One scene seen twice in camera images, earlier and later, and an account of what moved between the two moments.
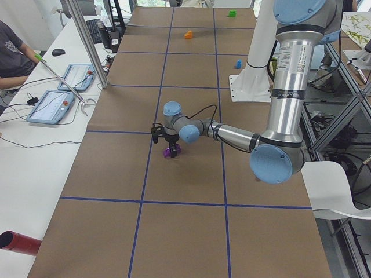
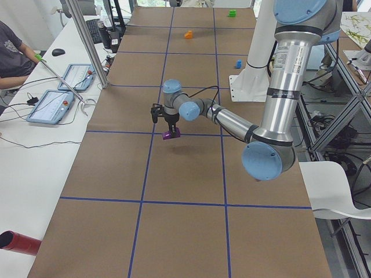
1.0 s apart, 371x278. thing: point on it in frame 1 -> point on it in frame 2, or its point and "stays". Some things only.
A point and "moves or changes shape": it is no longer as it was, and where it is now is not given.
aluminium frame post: (88, 43) stays
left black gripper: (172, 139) -> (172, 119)
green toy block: (232, 13) stays
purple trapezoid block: (167, 152) moves or changes shape
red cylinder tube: (11, 240) stays
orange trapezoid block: (189, 35) stays
